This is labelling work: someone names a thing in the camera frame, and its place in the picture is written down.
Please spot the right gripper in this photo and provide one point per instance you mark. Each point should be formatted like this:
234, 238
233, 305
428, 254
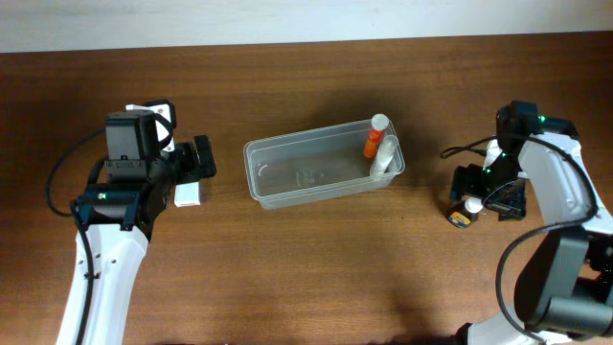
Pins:
506, 204

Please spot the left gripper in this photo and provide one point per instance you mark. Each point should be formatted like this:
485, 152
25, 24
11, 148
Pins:
204, 156

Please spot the white green medicine box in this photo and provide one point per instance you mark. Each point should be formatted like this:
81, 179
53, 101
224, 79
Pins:
187, 194

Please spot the dark bottle white cap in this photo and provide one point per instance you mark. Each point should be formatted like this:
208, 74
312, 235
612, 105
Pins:
465, 213

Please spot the white spray bottle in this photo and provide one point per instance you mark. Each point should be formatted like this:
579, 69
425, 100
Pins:
384, 155

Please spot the orange tube white cap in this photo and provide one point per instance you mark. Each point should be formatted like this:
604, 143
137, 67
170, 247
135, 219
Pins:
379, 124

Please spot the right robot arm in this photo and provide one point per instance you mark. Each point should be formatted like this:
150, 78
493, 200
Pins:
553, 284

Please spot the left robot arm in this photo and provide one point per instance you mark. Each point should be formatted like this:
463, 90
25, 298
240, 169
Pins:
110, 247

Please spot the clear plastic container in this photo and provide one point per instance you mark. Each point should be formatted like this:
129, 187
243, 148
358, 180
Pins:
313, 165

